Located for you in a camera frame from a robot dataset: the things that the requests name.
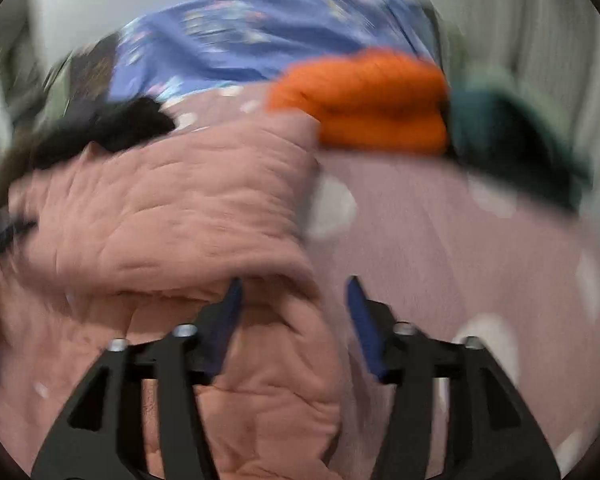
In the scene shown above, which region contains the dark green garment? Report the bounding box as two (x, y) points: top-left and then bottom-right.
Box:
(444, 67), (595, 215)

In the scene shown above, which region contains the black cloth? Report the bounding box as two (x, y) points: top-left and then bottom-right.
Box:
(29, 95), (177, 172)

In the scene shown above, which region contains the orange puffer jacket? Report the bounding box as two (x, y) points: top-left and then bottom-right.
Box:
(266, 47), (452, 157)

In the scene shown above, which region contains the grey pleated curtain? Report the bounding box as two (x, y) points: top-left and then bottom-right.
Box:
(505, 0), (600, 171)

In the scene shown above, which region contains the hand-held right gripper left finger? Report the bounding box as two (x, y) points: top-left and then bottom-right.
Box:
(30, 278), (244, 480)

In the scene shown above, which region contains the pink fleece garment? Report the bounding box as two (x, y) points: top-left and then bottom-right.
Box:
(0, 114), (353, 480)

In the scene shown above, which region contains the pink polka dot blanket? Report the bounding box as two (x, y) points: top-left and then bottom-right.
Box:
(157, 82), (600, 480)

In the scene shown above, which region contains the blue printed bedsheet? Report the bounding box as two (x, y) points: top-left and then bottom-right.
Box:
(106, 0), (440, 105)

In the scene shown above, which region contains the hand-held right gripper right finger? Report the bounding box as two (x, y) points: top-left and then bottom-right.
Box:
(346, 275), (562, 480)

